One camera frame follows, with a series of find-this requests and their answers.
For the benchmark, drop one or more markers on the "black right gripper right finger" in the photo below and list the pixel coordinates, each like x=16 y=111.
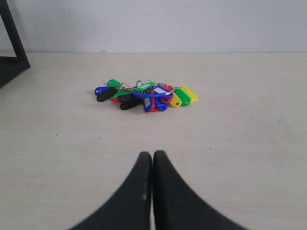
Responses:
x=177 y=206

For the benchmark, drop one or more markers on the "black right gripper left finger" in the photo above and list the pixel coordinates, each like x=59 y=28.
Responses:
x=129 y=207

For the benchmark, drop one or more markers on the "colourful key tag bunch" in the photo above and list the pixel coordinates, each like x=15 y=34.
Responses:
x=153 y=96

